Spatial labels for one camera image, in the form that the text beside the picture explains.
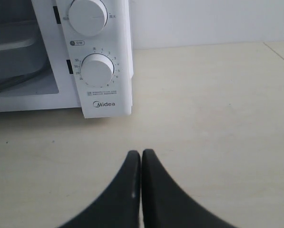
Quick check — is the translucent plastic container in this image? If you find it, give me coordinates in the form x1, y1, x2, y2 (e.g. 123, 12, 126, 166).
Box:
0, 19, 48, 83

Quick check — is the white microwave oven body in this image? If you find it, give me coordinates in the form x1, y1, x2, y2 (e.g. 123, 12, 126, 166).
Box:
0, 0, 134, 118

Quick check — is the white upper power knob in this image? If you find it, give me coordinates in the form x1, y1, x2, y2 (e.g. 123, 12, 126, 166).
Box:
68, 0, 108, 37

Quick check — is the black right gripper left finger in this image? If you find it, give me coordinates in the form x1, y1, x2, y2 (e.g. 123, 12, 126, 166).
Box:
61, 151, 140, 228

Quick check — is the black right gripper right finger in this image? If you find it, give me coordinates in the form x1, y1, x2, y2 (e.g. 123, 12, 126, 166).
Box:
141, 149, 227, 228

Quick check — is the white lower timer knob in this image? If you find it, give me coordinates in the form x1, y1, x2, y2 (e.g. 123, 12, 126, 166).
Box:
80, 53, 114, 87

